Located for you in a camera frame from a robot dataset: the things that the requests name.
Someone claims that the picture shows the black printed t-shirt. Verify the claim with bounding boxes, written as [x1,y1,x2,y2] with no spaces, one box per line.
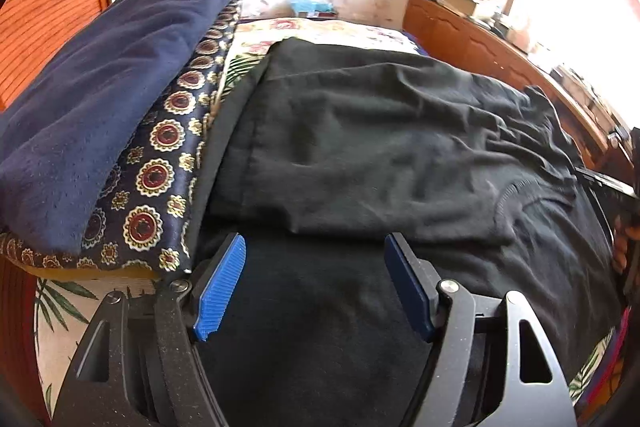
[184,36,624,427]

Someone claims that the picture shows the person's right hand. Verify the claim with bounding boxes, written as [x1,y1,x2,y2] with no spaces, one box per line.
[612,216,639,274]

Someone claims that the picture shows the patterned navy gold pillow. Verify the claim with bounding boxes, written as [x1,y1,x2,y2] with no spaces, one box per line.
[1,0,243,281]

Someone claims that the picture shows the floral leaf bed sheet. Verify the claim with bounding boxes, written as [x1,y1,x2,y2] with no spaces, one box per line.
[31,16,622,417]

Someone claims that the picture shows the wooden window side cabinet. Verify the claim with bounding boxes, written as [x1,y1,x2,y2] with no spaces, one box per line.
[402,0,634,184]

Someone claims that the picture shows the navy blue folded garment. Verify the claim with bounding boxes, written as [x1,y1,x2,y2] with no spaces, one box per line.
[1,0,231,255]

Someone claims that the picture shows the cardboard box on cabinet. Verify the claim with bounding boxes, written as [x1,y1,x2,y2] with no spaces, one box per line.
[439,0,480,16]

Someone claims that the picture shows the blue item behind bed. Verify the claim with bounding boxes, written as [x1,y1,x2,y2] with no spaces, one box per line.
[288,0,337,18]

